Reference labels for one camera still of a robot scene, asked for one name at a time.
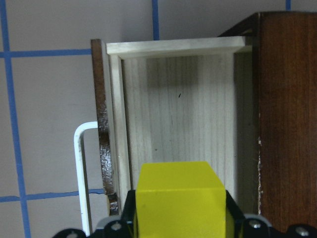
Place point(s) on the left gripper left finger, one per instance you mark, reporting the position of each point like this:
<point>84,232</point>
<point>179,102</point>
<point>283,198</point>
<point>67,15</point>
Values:
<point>128,216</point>

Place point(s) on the dark wooden drawer box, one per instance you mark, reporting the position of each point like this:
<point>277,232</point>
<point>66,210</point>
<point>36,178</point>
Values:
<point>285,96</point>

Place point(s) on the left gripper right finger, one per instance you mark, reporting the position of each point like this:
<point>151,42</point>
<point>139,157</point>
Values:
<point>234,217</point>

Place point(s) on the light wood drawer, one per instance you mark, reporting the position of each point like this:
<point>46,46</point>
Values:
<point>171,101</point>

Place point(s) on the yellow block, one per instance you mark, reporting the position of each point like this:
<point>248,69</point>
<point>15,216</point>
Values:
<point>181,200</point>

